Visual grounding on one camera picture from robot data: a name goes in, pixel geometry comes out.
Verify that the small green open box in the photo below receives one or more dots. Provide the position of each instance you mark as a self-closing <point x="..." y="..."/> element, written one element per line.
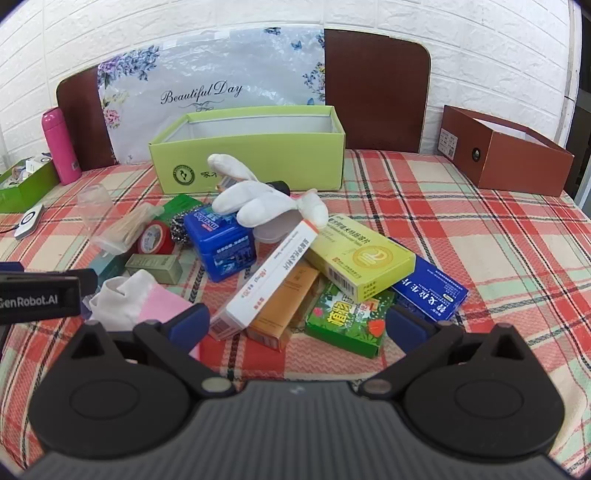
<point x="32" y="187"/>

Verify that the white round-button device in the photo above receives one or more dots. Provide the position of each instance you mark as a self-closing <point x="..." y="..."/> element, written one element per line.
<point x="28" y="221"/>

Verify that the brown cardboard box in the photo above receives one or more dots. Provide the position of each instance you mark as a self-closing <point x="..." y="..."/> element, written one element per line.
<point x="517" y="161"/>

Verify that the green printed box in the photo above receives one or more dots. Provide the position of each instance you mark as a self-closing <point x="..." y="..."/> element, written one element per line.
<point x="348" y="323"/>

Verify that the black tape roll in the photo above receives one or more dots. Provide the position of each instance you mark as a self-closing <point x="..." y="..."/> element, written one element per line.
<point x="280" y="188"/>

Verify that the translucent plastic container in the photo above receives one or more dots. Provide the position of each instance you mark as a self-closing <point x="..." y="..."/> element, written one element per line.
<point x="277" y="228"/>

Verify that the red tape roll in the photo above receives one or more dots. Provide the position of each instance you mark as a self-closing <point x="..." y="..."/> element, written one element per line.
<point x="159" y="237"/>

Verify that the clear toothpick box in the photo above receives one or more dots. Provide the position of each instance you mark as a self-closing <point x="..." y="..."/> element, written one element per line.
<point x="127" y="228"/>

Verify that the orange brown carton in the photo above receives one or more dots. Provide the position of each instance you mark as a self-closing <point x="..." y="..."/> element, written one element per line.
<point x="281" y="314"/>

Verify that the floral plastic bag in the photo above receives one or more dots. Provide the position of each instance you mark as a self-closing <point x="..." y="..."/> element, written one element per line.
<point x="207" y="78"/>

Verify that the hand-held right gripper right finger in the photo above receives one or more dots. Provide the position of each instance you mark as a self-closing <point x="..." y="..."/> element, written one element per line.
<point x="405" y="330"/>

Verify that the flat green box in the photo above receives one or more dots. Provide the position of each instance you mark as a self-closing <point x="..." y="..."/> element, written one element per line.
<point x="182" y="203"/>

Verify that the clear plastic cup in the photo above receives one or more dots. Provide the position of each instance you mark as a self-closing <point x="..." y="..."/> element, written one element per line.
<point x="94" y="201"/>

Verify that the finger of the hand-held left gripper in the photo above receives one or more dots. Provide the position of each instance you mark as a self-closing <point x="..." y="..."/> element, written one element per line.
<point x="88" y="285"/>

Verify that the white and pink glove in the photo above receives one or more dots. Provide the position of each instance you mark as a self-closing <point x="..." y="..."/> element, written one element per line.
<point x="134" y="300"/>

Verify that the white glove pink cuff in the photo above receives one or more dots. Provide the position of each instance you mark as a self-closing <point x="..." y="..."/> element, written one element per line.
<point x="254" y="198"/>

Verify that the white orange medicine box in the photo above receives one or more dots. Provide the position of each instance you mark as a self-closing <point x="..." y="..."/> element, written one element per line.
<point x="270" y="277"/>

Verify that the yellow medicine box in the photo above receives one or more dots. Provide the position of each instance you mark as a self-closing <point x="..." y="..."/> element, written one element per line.
<point x="364" y="258"/>

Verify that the steel wool scrubber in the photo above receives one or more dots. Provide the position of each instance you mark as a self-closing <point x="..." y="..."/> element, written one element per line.
<point x="178" y="230"/>

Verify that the olive green small box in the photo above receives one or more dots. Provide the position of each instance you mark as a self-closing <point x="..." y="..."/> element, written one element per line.
<point x="152" y="267"/>

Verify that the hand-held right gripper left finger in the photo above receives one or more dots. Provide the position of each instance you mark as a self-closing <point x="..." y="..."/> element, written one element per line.
<point x="190" y="326"/>

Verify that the blue tin box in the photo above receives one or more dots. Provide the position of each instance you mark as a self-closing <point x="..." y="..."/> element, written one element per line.
<point x="224" y="247"/>

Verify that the lime green cardboard box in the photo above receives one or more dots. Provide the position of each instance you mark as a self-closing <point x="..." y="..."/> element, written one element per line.
<point x="258" y="159"/>

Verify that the pink thermos bottle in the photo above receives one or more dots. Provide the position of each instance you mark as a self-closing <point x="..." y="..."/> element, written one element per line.
<point x="60" y="147"/>

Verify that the blue medicine box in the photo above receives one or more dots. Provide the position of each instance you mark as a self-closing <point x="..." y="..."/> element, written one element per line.
<point x="434" y="290"/>

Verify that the plaid bed sheet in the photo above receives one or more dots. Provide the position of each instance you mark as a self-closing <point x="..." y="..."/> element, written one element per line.
<point x="485" y="258"/>

